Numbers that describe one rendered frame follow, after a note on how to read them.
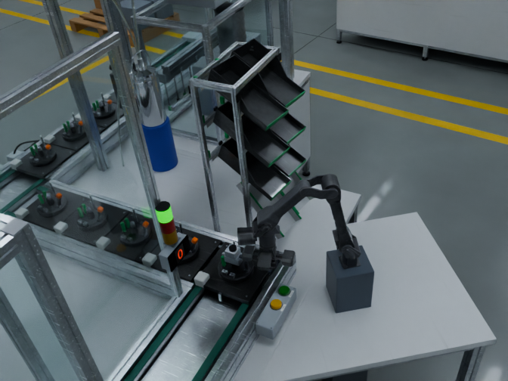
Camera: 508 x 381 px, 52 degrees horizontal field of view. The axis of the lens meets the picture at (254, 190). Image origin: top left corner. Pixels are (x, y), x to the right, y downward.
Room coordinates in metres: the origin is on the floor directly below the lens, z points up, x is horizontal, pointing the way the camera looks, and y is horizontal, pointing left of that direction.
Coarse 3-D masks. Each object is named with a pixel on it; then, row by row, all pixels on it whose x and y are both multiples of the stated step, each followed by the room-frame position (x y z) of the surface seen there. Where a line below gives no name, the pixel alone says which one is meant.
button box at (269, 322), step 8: (272, 296) 1.27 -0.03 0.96; (280, 296) 1.26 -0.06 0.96; (288, 296) 1.26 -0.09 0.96; (296, 296) 1.30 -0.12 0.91; (288, 304) 1.23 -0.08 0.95; (264, 312) 1.20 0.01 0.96; (272, 312) 1.19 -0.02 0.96; (280, 312) 1.19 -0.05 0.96; (288, 312) 1.23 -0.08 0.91; (264, 320) 1.16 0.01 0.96; (272, 320) 1.16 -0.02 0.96; (280, 320) 1.18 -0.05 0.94; (256, 328) 1.15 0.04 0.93; (264, 328) 1.13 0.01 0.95; (272, 328) 1.13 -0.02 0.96; (272, 336) 1.12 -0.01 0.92
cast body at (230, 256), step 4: (228, 248) 1.42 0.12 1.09; (232, 248) 1.40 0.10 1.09; (236, 248) 1.40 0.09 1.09; (224, 252) 1.43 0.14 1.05; (228, 252) 1.39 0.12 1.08; (232, 252) 1.39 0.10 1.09; (236, 252) 1.39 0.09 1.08; (240, 252) 1.42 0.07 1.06; (224, 256) 1.41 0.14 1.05; (228, 256) 1.40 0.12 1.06; (232, 256) 1.39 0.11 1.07; (236, 256) 1.39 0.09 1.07; (228, 260) 1.40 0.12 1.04; (232, 260) 1.39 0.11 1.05; (236, 260) 1.38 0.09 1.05; (240, 260) 1.39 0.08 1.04; (236, 264) 1.38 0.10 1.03
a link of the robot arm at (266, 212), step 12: (300, 180) 1.34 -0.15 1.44; (312, 180) 1.34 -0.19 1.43; (288, 192) 1.33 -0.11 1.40; (300, 192) 1.29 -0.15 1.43; (312, 192) 1.29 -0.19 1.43; (324, 192) 1.27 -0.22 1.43; (336, 192) 1.27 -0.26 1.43; (276, 204) 1.32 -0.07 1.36; (288, 204) 1.30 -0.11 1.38; (264, 216) 1.30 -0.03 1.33; (276, 216) 1.30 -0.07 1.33
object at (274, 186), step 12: (228, 144) 1.74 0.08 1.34; (228, 156) 1.67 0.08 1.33; (252, 156) 1.74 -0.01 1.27; (252, 168) 1.68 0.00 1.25; (264, 168) 1.69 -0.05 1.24; (276, 168) 1.68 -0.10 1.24; (252, 180) 1.60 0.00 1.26; (264, 180) 1.64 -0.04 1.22; (276, 180) 1.65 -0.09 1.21; (288, 180) 1.65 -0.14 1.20; (264, 192) 1.57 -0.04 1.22; (276, 192) 1.59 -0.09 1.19
